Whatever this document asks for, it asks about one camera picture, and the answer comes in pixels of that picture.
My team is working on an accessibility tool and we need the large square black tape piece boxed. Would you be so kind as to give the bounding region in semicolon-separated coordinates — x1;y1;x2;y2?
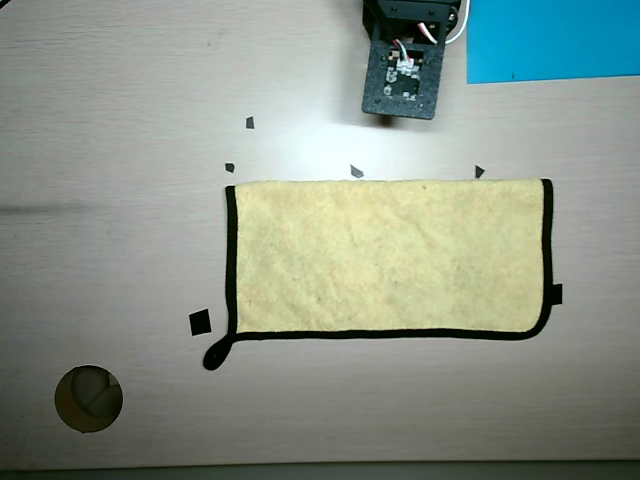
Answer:
188;308;213;337

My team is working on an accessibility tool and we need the round table cable hole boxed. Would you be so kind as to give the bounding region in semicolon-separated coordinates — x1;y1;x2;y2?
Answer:
53;364;124;434

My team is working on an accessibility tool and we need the yellow towel with black trim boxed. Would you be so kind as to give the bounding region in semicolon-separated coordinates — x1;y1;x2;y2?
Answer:
202;177;555;373

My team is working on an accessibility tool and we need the blue paper sheet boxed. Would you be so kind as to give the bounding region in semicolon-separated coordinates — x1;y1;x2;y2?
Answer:
466;0;640;85

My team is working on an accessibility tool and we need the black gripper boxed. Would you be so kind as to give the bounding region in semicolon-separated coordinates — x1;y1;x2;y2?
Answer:
360;0;461;47

